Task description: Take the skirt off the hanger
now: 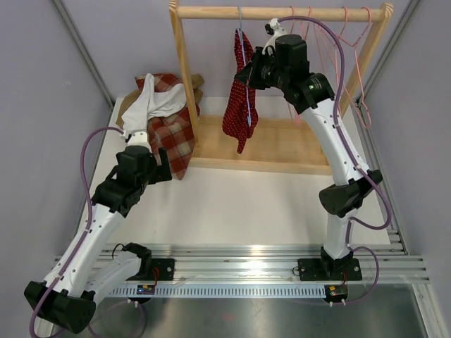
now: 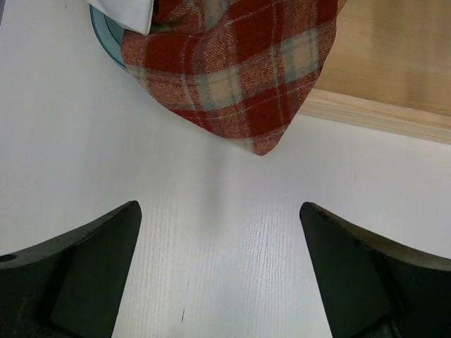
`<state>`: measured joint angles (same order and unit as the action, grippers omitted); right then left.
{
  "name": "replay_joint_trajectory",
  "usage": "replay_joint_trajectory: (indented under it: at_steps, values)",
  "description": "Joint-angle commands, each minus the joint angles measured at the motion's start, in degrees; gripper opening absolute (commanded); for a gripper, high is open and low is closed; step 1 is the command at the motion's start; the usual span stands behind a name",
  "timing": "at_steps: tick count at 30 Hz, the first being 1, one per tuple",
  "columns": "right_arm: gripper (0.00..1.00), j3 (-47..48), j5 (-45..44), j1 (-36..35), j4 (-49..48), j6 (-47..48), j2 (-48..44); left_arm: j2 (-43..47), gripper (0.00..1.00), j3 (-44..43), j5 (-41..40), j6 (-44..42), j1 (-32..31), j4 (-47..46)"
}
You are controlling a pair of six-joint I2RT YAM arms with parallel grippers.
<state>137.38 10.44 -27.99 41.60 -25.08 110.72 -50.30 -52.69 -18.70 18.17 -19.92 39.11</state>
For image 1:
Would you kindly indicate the pink wire hanger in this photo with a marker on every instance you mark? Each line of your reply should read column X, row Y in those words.
column 331, row 47
column 308, row 24
column 296, row 119
column 363, row 110

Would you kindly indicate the blue wire hanger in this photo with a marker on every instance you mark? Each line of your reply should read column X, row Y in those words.
column 246, row 58

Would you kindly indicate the small white skirt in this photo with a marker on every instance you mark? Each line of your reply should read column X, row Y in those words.
column 162, row 95

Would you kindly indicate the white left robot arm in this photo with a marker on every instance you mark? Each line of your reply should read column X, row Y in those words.
column 69, row 294

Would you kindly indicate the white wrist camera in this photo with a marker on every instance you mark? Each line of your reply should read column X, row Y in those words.
column 137, row 138
column 275, row 30

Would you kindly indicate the wooden clothes rack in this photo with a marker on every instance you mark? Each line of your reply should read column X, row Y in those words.
column 278, row 146

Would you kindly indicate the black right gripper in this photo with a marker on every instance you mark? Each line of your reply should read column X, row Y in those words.
column 249, row 75

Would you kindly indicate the aluminium frame rail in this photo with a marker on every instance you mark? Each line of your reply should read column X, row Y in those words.
column 278, row 264

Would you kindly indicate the red polka dot skirt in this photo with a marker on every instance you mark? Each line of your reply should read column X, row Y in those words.
column 240, row 117

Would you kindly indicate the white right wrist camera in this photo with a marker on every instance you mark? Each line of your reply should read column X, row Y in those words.
column 275, row 30

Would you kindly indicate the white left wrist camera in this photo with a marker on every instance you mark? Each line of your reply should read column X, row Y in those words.
column 137, row 138

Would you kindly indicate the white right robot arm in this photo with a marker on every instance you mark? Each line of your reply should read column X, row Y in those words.
column 283, row 64

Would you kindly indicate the slotted cable duct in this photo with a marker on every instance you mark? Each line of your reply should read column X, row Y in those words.
column 216, row 291

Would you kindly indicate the red plaid skirt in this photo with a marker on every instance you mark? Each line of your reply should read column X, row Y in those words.
column 174, row 133

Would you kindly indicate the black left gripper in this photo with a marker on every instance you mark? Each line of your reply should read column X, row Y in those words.
column 161, row 172

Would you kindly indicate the tan skirt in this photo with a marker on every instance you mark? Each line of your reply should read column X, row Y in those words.
column 197, row 81

